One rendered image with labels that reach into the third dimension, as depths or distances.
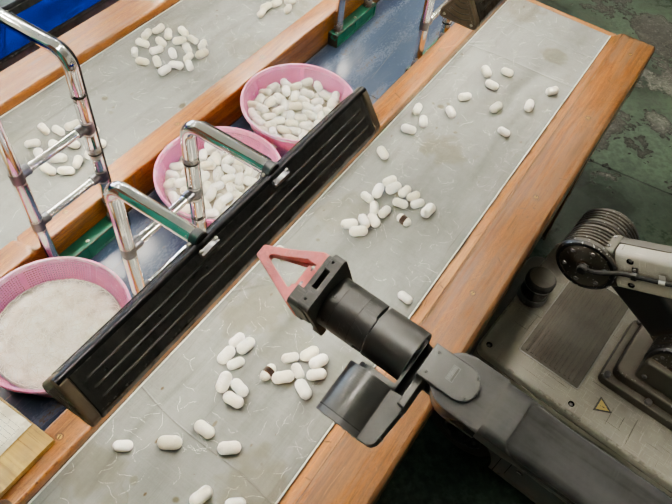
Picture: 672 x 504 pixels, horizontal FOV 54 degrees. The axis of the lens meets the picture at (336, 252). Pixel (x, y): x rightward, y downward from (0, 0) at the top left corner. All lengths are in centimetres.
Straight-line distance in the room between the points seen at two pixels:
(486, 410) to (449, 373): 5
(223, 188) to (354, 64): 59
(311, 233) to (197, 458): 49
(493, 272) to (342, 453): 47
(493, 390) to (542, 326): 100
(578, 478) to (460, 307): 65
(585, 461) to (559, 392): 92
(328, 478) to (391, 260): 45
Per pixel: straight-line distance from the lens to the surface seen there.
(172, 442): 110
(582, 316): 169
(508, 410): 63
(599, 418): 157
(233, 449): 109
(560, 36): 198
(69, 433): 113
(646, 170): 288
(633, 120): 308
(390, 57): 186
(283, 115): 157
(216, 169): 143
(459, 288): 126
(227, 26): 181
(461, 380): 63
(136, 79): 166
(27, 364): 125
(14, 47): 125
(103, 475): 112
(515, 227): 139
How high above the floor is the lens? 178
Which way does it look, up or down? 53 degrees down
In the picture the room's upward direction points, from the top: 8 degrees clockwise
